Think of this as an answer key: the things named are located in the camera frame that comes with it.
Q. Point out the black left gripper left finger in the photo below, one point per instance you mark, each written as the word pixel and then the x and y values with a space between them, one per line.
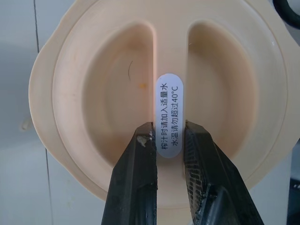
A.
pixel 133 187

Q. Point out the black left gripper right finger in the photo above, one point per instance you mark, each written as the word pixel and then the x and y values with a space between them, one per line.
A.
pixel 218 199

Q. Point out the yellow blender lid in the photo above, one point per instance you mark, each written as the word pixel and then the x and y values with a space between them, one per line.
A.
pixel 105 93

